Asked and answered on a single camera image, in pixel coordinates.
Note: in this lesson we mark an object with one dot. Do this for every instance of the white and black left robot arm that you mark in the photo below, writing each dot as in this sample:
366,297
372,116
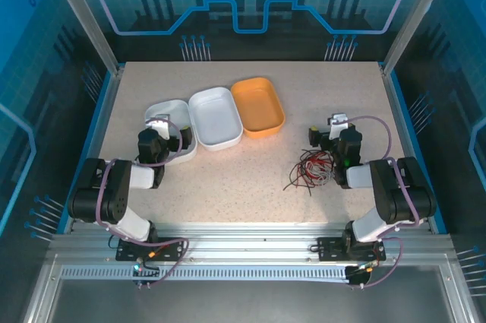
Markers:
144,178

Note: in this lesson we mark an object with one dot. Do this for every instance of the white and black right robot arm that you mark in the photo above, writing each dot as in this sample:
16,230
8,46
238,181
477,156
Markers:
360,178

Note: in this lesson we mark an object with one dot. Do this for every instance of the small white plastic tray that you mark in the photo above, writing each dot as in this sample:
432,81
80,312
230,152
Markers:
176,110

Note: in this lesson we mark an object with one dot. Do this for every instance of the large white plastic tray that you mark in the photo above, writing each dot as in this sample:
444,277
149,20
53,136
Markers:
214,118

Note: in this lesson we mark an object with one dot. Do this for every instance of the orange plastic tray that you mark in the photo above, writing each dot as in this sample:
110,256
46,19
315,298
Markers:
258,106

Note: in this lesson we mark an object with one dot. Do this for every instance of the grey metal panel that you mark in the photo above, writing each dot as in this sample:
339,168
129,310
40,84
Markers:
243,300

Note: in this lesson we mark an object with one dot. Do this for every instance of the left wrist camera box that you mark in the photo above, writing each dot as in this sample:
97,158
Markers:
161,127

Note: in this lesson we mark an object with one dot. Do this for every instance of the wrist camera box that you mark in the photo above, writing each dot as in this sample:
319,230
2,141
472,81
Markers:
337,127
161,127

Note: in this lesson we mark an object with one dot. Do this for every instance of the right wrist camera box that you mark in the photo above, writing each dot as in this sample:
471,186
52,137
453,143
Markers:
337,127

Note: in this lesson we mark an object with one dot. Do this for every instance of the aluminium side rail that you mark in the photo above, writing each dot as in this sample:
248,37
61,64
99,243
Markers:
106,110
399,110

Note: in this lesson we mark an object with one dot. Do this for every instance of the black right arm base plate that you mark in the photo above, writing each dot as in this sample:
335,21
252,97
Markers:
330,249

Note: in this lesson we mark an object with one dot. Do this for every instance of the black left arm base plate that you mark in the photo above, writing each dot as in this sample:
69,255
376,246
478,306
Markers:
125,251

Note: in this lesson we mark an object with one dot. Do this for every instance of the aluminium frame rail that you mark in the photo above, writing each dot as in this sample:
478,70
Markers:
247,239

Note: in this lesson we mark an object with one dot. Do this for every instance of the aluminium corner post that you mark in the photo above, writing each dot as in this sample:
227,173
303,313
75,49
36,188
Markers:
88,15
415,15

